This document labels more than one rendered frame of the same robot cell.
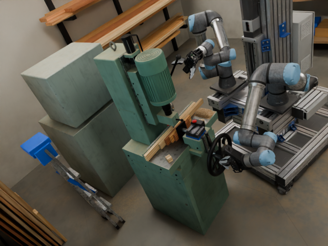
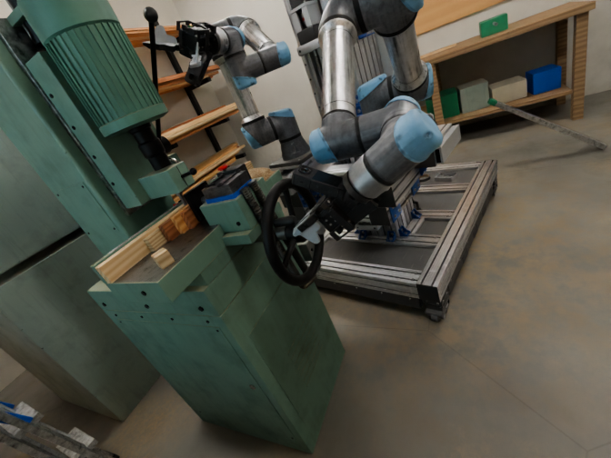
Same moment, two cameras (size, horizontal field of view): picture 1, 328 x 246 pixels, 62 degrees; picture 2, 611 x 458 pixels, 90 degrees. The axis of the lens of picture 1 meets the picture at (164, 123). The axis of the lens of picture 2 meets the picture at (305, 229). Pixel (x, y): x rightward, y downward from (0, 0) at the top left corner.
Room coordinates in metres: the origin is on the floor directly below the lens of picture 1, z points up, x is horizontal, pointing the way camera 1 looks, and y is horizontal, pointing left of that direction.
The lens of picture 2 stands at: (0.52, -0.08, 1.17)
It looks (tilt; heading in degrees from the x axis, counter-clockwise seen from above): 26 degrees down; 343
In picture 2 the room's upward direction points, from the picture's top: 23 degrees counter-clockwise
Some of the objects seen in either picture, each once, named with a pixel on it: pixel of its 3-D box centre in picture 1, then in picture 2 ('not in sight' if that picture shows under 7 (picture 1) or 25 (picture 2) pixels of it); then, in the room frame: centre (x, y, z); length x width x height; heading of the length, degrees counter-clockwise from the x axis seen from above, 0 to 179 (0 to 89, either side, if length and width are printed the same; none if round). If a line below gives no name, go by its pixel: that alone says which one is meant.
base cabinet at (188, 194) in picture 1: (180, 177); (241, 333); (1.59, 0.03, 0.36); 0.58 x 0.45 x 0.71; 40
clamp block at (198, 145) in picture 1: (197, 137); (238, 205); (1.35, -0.18, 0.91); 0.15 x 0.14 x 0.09; 130
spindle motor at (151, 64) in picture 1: (156, 77); (102, 64); (1.50, -0.05, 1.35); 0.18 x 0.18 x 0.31
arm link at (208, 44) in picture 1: (206, 47); (228, 41); (1.69, -0.44, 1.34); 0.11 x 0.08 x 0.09; 130
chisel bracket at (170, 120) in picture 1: (168, 118); (168, 183); (1.51, -0.04, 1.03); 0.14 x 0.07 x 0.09; 40
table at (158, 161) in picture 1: (189, 139); (224, 222); (1.42, -0.12, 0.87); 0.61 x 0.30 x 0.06; 130
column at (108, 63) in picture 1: (133, 96); (91, 161); (1.72, 0.14, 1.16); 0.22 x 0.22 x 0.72; 40
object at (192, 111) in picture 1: (182, 121); (210, 197); (1.56, -0.13, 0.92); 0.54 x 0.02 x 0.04; 130
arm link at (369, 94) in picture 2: (277, 80); (375, 96); (1.54, -0.85, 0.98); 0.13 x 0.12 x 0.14; 45
